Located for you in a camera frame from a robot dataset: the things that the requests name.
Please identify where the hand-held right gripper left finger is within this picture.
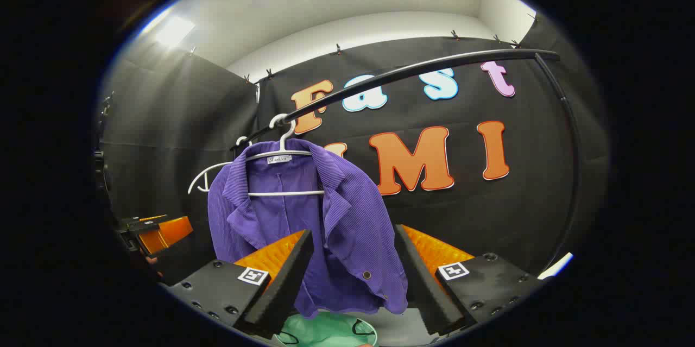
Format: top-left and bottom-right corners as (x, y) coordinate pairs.
(160, 229), (315, 339)

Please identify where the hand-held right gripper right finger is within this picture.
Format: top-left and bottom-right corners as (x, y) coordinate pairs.
(394, 224), (546, 337)

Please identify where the green mesh laundry hamper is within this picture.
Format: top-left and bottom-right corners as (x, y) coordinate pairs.
(273, 311), (379, 347)

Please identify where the purple corduroy jacket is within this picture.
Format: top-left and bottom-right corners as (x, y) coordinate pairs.
(207, 138), (409, 319)

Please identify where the large white plastic clothes hanger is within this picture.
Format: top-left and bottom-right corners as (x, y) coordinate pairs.
(245, 113), (326, 197)

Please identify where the small white plastic clothes hanger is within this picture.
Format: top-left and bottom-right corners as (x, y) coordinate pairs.
(187, 136), (251, 195)

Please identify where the black metal clothes rack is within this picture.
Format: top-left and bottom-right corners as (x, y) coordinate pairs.
(231, 48), (584, 277)

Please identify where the ceiling light panel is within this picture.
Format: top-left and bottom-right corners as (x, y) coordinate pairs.
(155, 15), (196, 49)

